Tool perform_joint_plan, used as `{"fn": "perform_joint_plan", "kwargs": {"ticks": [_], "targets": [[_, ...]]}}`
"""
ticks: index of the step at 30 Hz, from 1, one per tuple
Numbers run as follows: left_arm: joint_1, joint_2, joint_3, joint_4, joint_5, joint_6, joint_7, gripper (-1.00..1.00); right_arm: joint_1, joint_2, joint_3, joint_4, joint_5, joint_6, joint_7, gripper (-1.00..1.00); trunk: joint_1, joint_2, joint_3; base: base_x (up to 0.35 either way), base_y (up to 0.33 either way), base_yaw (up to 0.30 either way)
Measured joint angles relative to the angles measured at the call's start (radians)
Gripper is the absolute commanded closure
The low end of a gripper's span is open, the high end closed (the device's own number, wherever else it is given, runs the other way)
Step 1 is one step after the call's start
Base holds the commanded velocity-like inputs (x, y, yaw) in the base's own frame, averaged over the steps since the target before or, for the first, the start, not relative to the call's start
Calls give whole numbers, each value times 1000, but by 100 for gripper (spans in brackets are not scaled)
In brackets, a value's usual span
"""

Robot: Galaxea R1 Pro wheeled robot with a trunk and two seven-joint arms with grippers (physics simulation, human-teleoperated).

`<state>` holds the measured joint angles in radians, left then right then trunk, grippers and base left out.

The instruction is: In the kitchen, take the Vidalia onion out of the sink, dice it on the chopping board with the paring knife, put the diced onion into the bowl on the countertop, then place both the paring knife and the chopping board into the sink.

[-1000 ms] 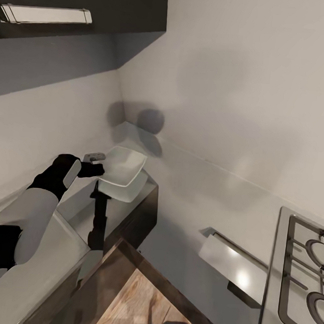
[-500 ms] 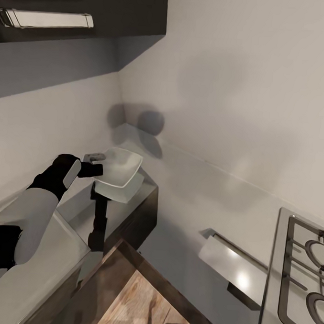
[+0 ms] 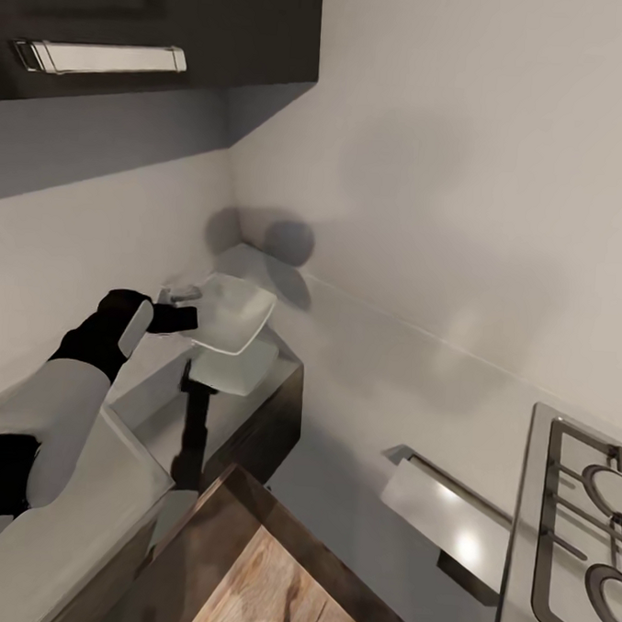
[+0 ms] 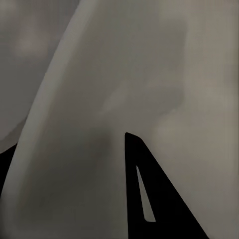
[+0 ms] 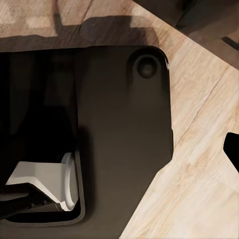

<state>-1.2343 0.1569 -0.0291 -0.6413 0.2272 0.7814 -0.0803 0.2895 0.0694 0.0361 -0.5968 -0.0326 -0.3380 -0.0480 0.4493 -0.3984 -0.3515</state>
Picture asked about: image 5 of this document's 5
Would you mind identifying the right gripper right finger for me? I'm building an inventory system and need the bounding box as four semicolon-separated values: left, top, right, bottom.
223;132;239;172

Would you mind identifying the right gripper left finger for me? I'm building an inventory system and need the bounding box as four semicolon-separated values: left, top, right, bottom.
0;132;26;192

